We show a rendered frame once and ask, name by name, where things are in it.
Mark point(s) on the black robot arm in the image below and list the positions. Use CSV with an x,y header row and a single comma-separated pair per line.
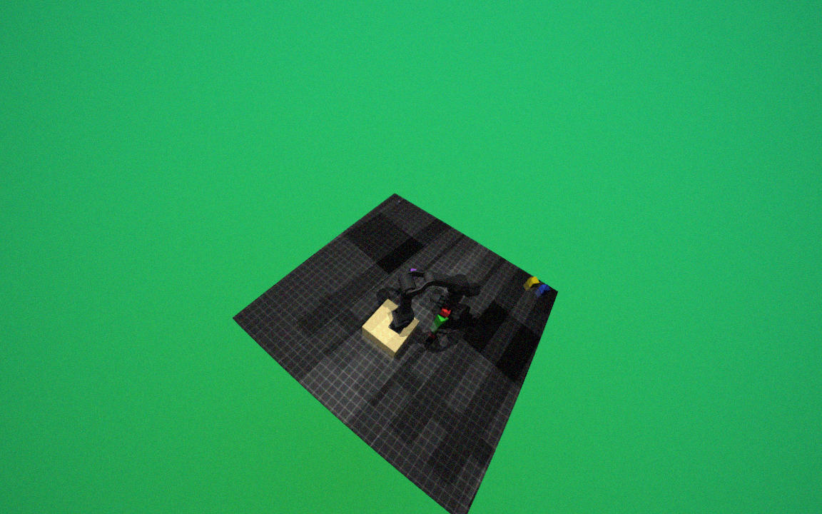
x,y
457,286

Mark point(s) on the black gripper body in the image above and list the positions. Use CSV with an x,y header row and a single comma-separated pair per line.
x,y
463,310

